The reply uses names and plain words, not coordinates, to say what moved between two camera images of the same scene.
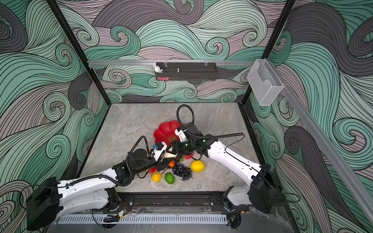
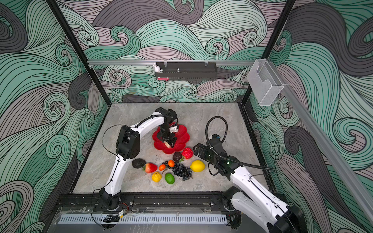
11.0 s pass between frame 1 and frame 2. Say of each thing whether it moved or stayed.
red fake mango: stayed
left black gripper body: moved
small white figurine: stayed
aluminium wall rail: stayed
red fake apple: stayed
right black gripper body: moved
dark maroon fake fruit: stayed
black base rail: stayed
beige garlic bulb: moved
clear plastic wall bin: stayed
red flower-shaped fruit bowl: moved
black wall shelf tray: stayed
